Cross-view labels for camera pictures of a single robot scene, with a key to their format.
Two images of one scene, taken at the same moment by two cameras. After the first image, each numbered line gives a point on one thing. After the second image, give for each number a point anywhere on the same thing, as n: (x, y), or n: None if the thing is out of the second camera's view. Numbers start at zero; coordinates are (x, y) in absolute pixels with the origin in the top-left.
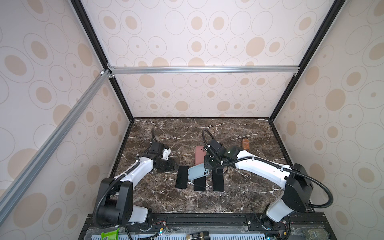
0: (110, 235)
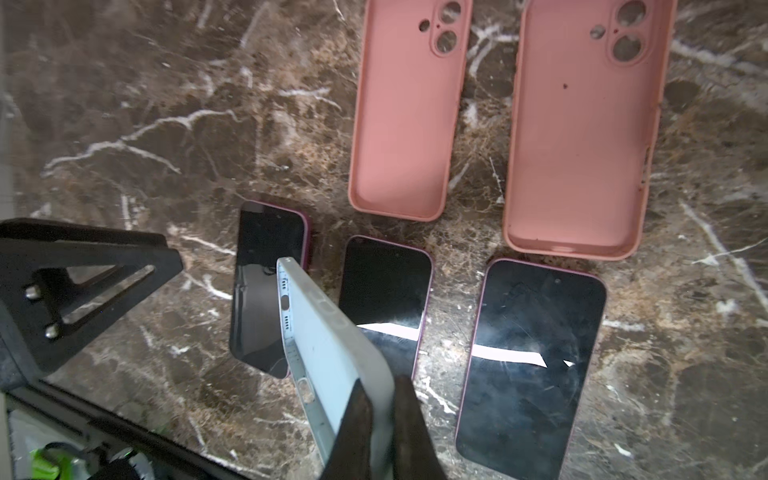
0: (42, 469)
